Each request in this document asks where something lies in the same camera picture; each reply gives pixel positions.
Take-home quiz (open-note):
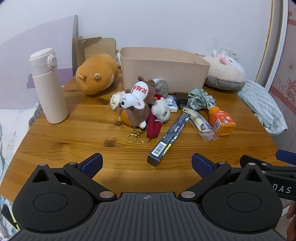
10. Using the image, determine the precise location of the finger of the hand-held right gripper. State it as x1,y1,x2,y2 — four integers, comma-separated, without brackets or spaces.
276,149,296,166
240,155,296,179

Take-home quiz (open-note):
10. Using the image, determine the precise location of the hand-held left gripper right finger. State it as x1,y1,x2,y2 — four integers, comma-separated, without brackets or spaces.
179,153,266,201

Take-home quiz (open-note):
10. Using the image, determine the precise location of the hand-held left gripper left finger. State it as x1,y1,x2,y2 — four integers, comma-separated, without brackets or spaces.
31,153,117,202

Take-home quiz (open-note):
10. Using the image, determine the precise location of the clear snack packet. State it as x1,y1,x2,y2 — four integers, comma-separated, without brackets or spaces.
183,107,221,142

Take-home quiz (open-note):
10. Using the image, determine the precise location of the orange plastic bottle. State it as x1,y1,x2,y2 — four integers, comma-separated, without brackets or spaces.
208,106,236,137

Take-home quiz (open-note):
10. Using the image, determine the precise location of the gold key ring chain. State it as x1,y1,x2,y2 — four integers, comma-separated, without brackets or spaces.
126,126,152,143

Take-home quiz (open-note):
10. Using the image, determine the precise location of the green plaid scrunchie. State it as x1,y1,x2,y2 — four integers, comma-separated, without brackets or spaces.
187,87,216,110

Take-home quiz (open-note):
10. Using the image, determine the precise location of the white red chicken plush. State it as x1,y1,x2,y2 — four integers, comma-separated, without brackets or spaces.
147,93,171,139

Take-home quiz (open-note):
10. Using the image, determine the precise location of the brown plush keychain toy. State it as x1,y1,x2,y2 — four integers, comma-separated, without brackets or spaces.
117,76,158,129

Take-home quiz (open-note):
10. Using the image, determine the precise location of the grey hedgehog plush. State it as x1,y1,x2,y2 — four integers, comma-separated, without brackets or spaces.
153,78,171,98

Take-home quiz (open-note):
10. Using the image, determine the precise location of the beige plastic container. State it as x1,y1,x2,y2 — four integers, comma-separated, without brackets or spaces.
120,47,211,95

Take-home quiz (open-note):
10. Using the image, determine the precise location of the person's right hand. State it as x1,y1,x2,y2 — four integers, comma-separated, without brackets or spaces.
286,202,296,241

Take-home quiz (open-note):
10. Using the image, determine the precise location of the long black box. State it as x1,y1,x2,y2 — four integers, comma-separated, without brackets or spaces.
147,113,193,167

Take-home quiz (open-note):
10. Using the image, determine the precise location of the green striped blanket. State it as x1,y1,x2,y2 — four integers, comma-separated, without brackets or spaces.
235,79,288,135

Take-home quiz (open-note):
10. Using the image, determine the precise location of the cream scrunchie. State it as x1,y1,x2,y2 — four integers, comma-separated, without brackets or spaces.
110,91,127,112

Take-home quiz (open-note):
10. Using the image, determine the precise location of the blue white tissue packet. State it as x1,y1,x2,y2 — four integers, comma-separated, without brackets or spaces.
165,94,179,113

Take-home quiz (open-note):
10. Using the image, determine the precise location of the black charger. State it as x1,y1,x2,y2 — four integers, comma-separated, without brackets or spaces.
174,92,189,109

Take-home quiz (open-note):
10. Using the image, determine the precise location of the grey braided cushion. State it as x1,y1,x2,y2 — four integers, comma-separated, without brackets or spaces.
27,103,45,127

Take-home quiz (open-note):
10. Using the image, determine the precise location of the white thermos bottle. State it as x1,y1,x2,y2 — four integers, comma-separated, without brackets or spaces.
29,48,69,125

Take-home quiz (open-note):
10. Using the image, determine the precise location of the white printed bedding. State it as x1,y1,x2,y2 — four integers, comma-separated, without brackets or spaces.
0,103,43,231

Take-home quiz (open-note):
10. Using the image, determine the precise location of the orange dog plush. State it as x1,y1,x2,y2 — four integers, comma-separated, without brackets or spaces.
75,54,119,95

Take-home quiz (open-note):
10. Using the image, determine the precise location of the white sheep plush pillow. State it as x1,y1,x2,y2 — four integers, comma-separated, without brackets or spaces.
203,49,247,91

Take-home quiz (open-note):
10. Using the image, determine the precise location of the wooden stand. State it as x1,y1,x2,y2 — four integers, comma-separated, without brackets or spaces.
73,36,116,70

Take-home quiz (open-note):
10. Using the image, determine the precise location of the purple board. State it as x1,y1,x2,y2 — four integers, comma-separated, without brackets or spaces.
0,15,79,110

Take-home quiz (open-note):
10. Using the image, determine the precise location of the white wall socket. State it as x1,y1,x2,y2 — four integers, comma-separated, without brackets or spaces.
218,46,239,61

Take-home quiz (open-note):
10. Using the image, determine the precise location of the cream door frame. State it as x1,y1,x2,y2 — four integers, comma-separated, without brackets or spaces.
254,0,296,98

